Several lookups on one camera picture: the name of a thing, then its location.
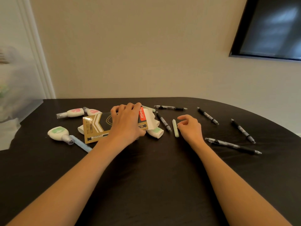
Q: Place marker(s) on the person's left hand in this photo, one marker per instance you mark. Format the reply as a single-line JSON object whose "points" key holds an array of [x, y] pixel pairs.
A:
{"points": [[125, 125]]}

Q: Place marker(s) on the person's right hand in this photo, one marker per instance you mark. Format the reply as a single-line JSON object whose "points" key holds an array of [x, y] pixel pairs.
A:
{"points": [[191, 131]]}

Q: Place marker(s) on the green highlighter stick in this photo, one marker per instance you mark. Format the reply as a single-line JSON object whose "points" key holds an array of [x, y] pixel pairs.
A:
{"points": [[175, 128], [149, 108]]}

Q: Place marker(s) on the black gold pen box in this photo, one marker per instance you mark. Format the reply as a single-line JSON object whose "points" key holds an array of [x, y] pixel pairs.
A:
{"points": [[96, 129]]}

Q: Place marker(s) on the white green correction tape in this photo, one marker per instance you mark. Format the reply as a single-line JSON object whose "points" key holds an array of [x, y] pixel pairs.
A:
{"points": [[156, 132]]}

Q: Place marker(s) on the white pink correction tape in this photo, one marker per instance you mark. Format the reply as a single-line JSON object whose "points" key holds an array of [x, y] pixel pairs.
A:
{"points": [[94, 112], [74, 112]]}

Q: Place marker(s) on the white printed correction tape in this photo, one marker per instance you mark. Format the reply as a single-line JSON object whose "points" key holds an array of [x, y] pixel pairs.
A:
{"points": [[81, 129]]}

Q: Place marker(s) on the clear plastic storage bin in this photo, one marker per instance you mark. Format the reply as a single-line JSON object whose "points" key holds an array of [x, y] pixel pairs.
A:
{"points": [[21, 91]]}

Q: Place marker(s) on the person's right forearm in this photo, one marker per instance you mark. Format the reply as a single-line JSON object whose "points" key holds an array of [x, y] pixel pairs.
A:
{"points": [[242, 185]]}

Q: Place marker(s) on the person's left forearm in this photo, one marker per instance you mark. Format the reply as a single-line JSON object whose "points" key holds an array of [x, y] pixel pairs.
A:
{"points": [[65, 185]]}

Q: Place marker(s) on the translucent plastic sheet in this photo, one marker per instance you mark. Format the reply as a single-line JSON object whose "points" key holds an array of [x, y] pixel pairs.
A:
{"points": [[9, 134]]}

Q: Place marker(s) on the black wall television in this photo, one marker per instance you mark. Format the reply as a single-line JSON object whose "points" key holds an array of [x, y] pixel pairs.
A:
{"points": [[268, 28]]}

